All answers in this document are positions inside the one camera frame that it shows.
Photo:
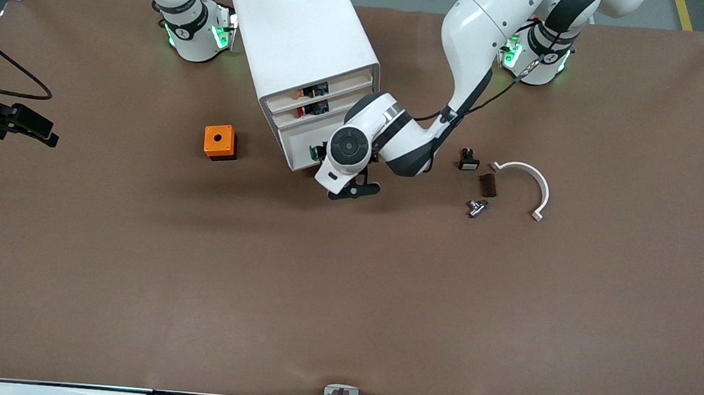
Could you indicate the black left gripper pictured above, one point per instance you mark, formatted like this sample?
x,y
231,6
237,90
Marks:
x,y
322,152

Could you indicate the green push button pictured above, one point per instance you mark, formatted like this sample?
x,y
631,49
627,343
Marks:
x,y
316,152

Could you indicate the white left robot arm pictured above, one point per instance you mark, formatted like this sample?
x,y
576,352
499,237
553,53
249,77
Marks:
x,y
479,19

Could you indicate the red-headed push button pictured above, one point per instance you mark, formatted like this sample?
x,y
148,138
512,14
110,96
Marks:
x,y
316,108

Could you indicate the white drawer with red button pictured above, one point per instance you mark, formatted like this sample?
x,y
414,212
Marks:
x,y
289,121

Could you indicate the white drawer with orange button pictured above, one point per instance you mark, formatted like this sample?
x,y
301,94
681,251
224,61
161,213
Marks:
x,y
351,85

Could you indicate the orange-headed push button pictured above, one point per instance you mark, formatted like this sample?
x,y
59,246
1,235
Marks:
x,y
315,90

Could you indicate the black white-faced push button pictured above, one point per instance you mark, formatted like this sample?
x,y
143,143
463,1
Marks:
x,y
469,163

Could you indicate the white drawer cabinet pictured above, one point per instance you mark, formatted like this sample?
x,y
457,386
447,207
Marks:
x,y
296,23

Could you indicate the brown terminal block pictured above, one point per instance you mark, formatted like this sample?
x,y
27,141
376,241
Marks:
x,y
491,186

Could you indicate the white curved plastic arc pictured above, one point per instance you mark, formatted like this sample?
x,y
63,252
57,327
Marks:
x,y
523,166

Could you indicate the silver key switch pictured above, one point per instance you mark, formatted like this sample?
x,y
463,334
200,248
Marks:
x,y
477,208

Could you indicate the orange button enclosure box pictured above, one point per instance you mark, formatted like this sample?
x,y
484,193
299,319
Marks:
x,y
218,140

